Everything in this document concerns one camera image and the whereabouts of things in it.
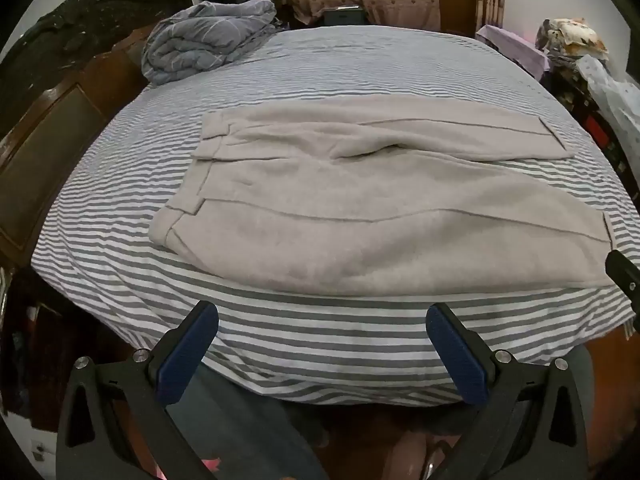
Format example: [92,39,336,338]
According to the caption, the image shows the purple cloth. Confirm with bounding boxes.
[475,24,552,78]

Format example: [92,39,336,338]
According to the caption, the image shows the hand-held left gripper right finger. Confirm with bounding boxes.
[425,302,590,480]

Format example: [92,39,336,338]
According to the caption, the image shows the pale blue-white plastic bag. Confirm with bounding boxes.
[575,55,640,161]

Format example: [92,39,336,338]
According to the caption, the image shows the bed with striped sheet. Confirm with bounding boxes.
[31,25,637,407]

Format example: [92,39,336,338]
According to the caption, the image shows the blue-grey quilt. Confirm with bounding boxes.
[141,0,279,86]

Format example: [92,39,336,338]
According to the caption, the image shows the beige pants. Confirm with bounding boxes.
[149,95,620,297]

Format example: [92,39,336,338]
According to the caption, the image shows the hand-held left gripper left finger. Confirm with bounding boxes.
[56,300,221,480]

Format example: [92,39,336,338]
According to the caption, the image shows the person's grey trouser leg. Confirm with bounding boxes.
[162,360,331,480]

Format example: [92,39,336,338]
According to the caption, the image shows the floral fabric bundle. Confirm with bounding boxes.
[536,17,611,63]

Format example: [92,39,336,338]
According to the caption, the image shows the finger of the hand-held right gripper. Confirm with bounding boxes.
[604,249,640,333]

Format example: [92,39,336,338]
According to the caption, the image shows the dark box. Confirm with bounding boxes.
[322,4,363,27]

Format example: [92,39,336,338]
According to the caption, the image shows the dark wooden headboard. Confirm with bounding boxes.
[0,0,193,268]

